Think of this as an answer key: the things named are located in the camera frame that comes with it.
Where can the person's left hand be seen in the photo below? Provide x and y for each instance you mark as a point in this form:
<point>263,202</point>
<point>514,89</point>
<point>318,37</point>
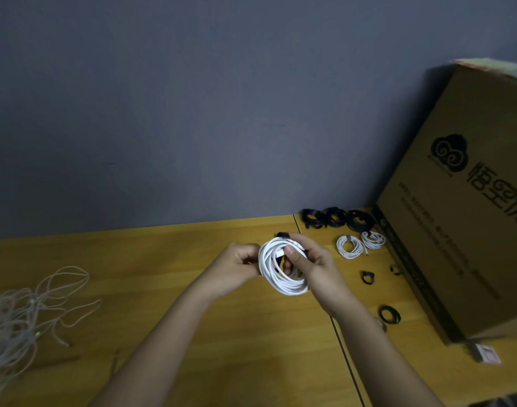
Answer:
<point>229,268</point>

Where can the person's right hand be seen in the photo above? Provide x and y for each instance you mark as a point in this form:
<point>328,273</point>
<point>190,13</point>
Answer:
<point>325,279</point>

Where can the group of black cable ties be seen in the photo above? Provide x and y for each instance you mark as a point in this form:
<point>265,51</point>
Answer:
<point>389,315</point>

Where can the person's right forearm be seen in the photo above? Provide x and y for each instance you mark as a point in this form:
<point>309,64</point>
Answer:
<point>386,364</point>

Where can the person's left forearm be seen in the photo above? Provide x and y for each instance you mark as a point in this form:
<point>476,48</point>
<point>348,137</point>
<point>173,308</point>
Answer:
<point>152,356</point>

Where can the cardboard box with black print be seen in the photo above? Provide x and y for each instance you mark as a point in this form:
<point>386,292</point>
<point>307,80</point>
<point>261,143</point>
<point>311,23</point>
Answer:
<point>462,207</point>

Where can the small white packet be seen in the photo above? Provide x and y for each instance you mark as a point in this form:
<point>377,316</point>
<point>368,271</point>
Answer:
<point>487,353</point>

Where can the dark object on floor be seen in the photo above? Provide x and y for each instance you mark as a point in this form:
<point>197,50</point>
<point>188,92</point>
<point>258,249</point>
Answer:
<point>500,400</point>

